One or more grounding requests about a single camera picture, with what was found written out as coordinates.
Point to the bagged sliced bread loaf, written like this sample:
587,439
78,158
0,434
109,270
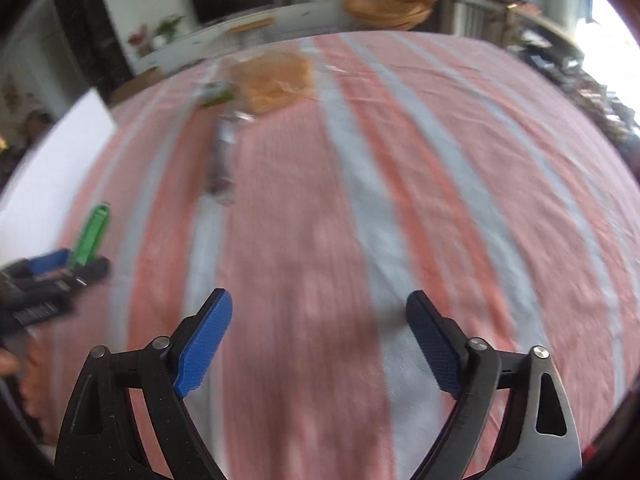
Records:
272,82

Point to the orange grey striped tablecloth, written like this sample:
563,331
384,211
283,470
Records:
350,210

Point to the cluttered shelf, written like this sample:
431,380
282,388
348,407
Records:
590,95

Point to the white board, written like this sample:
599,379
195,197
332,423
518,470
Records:
50,175

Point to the black glass cabinet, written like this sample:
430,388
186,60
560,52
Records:
90,35

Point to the red flower bouquet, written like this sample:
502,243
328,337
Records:
139,37

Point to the dark silver snack packet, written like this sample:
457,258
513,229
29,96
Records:
221,160

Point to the bright green snack packet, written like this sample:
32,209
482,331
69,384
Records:
90,235

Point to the white television cabinet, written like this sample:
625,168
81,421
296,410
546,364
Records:
310,15

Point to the orange wooden stool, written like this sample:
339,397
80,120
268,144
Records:
250,24

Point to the orange cloth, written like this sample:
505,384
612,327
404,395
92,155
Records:
37,385

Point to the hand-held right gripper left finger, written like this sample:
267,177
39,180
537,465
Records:
202,345

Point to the bright window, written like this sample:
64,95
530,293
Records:
610,35

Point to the wooden table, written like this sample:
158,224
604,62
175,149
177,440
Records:
530,17

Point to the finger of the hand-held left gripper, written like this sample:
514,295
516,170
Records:
92,267
47,260

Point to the leafy potted plant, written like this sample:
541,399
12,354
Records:
170,27

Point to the dark green snack packet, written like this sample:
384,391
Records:
217,96

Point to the orange lounge chair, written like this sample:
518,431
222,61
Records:
385,7

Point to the cardboard box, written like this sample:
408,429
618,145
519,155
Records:
137,82

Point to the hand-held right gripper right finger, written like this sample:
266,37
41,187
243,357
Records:
435,347

